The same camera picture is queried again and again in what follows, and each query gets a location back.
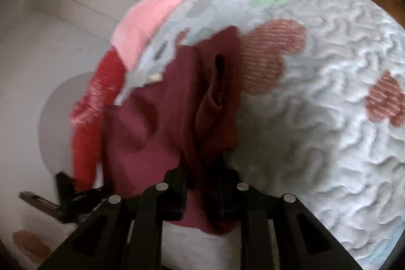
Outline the dark red knit sweater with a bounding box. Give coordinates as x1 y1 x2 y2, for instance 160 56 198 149
101 26 242 234

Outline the pink cushion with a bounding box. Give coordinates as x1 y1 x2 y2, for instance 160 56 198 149
111 0 185 71

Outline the white bed sheet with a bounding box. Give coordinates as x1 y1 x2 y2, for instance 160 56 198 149
72 162 245 270

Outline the red embroidered pillow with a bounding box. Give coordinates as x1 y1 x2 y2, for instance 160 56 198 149
69 47 126 192

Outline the patchwork heart quilt bedspread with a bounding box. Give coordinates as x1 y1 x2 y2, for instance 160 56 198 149
117 0 404 269

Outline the grey rounded headboard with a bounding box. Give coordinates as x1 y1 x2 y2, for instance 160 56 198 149
38 72 92 176

